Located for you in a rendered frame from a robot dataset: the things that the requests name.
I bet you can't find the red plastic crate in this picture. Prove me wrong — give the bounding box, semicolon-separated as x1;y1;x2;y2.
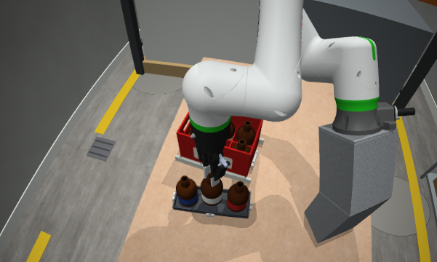
176;113;261;177

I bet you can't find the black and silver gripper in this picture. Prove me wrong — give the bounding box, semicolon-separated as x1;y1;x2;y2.
195;141;230;187

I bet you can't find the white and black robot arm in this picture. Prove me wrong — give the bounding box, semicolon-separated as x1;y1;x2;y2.
182;0;415;147

